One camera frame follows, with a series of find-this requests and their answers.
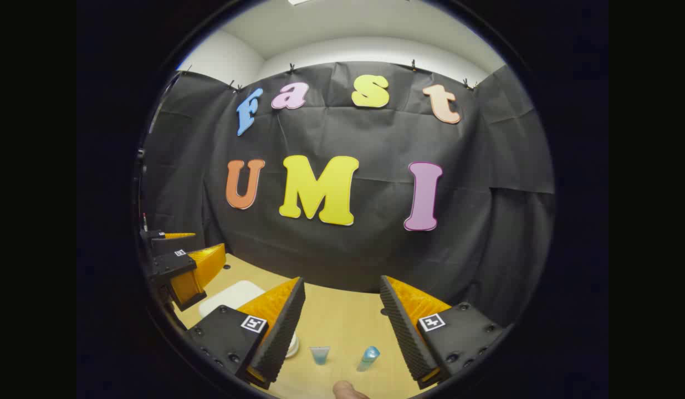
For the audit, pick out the small blue tube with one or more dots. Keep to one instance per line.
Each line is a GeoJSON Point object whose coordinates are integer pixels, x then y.
{"type": "Point", "coordinates": [320, 355]}

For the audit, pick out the black backdrop cloth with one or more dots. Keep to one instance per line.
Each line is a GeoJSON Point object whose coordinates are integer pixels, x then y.
{"type": "Point", "coordinates": [348, 255]}

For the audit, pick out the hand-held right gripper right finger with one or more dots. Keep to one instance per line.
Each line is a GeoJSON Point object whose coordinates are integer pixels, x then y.
{"type": "Point", "coordinates": [403, 332]}

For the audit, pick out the white round jar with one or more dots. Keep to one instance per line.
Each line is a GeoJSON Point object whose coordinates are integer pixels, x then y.
{"type": "Point", "coordinates": [292, 346]}

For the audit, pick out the white ceiling light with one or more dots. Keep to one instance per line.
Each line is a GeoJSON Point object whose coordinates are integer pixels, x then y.
{"type": "Point", "coordinates": [298, 1]}

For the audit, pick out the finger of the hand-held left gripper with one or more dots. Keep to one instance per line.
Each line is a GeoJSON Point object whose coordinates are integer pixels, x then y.
{"type": "Point", "coordinates": [176, 266]}
{"type": "Point", "coordinates": [154, 237]}

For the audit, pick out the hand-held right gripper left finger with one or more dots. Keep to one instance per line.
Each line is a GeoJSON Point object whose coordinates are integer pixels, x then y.
{"type": "Point", "coordinates": [281, 338]}

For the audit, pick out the blue capped bottle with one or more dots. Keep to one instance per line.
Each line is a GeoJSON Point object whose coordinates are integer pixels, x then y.
{"type": "Point", "coordinates": [368, 359]}

